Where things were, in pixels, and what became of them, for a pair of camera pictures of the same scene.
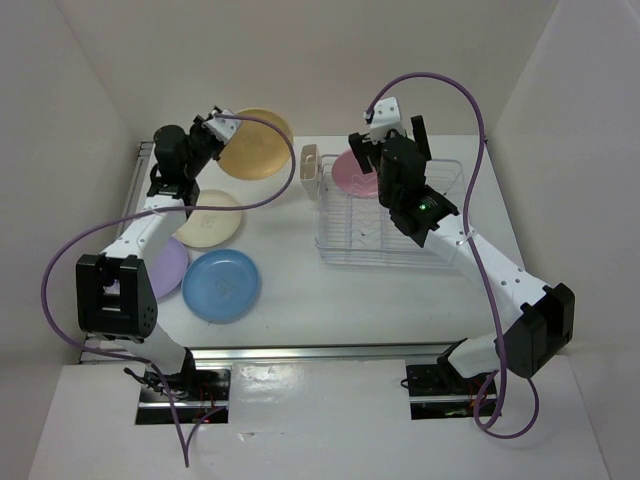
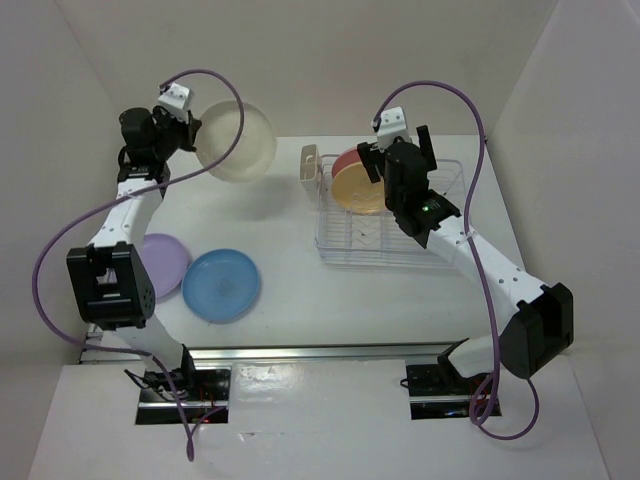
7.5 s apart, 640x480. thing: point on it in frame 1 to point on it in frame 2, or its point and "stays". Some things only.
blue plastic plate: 220,286 stays
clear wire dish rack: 354,227 stays
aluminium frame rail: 96,352 stays
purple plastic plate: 168,267 stays
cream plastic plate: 208,228 to 251,155
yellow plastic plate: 257,150 to 353,190
